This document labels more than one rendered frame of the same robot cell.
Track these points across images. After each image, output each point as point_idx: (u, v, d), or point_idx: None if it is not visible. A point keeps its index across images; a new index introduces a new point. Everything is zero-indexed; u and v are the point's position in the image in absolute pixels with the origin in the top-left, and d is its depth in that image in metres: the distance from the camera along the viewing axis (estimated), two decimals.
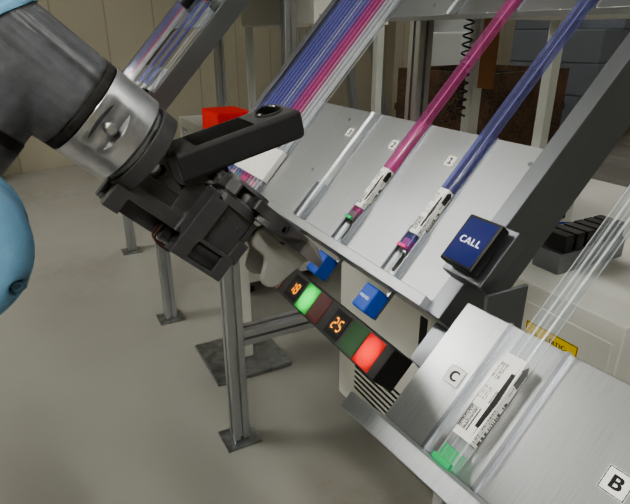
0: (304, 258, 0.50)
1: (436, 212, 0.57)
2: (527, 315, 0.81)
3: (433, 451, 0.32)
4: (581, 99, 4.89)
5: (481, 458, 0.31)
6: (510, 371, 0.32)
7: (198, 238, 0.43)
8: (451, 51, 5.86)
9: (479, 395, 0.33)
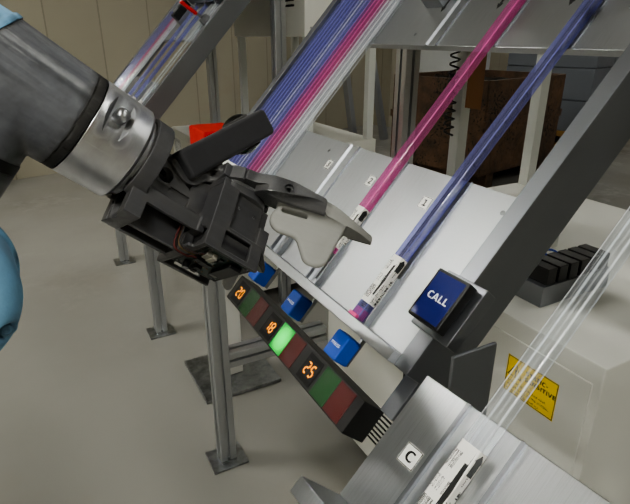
0: (338, 224, 0.45)
1: (389, 280, 0.56)
2: (509, 349, 0.80)
3: None
4: (578, 104, 4.88)
5: None
6: (463, 460, 0.31)
7: (225, 226, 0.41)
8: (448, 55, 5.84)
9: (431, 484, 0.31)
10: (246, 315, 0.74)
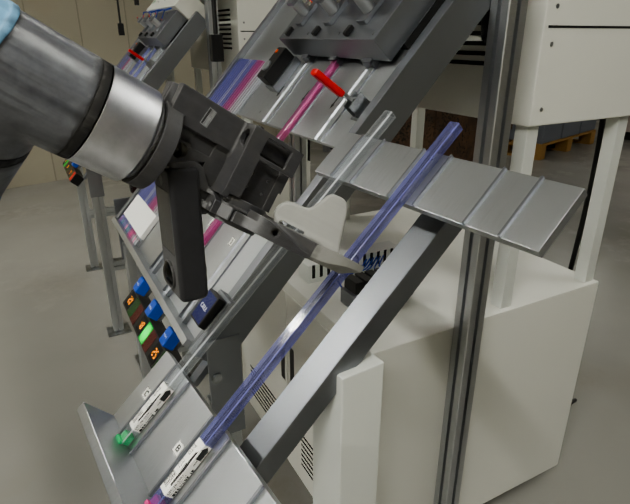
0: None
1: (190, 469, 0.52)
2: None
3: (117, 434, 0.60)
4: None
5: (140, 437, 0.60)
6: (159, 392, 0.61)
7: None
8: None
9: (145, 404, 0.61)
10: (130, 316, 1.04)
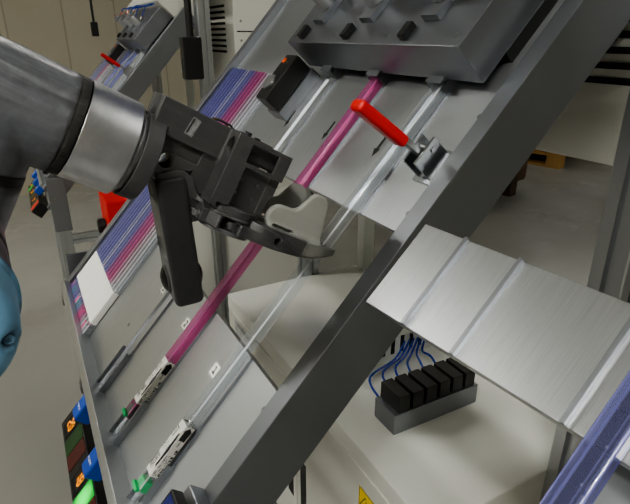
0: None
1: None
2: (359, 480, 0.75)
3: (133, 479, 0.52)
4: None
5: None
6: (178, 431, 0.52)
7: None
8: None
9: (163, 445, 0.53)
10: (67, 455, 0.70)
